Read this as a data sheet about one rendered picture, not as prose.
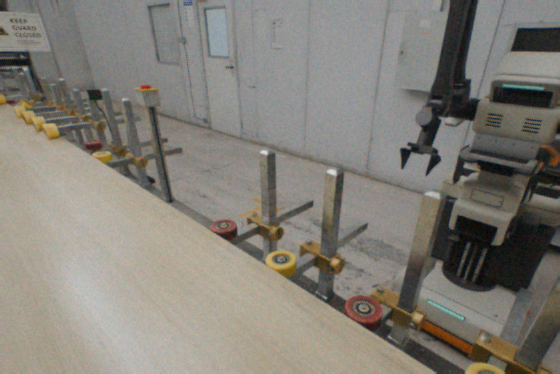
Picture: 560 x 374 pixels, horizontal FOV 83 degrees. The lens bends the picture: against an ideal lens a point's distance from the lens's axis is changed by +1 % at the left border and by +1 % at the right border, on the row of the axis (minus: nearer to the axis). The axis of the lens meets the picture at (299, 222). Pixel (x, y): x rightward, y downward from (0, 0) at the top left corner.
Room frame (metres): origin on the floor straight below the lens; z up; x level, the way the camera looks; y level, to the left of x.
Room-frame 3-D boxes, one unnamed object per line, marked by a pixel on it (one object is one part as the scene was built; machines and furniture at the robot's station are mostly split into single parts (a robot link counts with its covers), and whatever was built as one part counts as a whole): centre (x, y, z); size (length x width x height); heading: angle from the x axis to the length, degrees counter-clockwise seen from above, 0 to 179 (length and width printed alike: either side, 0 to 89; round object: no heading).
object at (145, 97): (1.41, 0.65, 1.18); 0.07 x 0.07 x 0.08; 48
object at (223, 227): (0.83, 0.23, 0.85); 0.08 x 0.08 x 0.11
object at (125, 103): (1.58, 0.85, 0.91); 0.04 x 0.04 x 0.48; 48
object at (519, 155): (1.19, -0.77, 0.99); 0.28 x 0.16 x 0.22; 48
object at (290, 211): (0.97, 0.10, 0.84); 0.43 x 0.03 x 0.04; 138
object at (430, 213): (0.58, -0.27, 0.90); 0.04 x 0.04 x 0.48; 48
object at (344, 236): (0.81, -0.09, 0.84); 0.43 x 0.03 x 0.04; 138
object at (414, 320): (0.60, -0.26, 0.81); 0.14 x 0.06 x 0.05; 48
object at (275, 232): (0.93, 0.12, 0.84); 0.14 x 0.06 x 0.05; 48
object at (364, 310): (0.49, -0.14, 0.85); 0.08 x 0.08 x 0.11
